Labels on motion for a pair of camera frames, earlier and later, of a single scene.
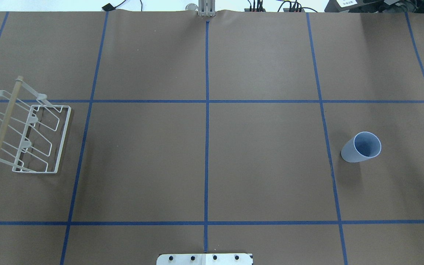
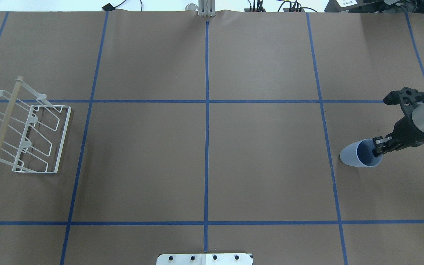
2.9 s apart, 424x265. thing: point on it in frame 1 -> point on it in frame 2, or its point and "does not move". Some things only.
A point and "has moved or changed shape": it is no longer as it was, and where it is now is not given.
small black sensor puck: [108, 7] does not move
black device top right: [380, 6] does not move
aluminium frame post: [207, 8] does not move
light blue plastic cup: [363, 146] has moved or changed shape
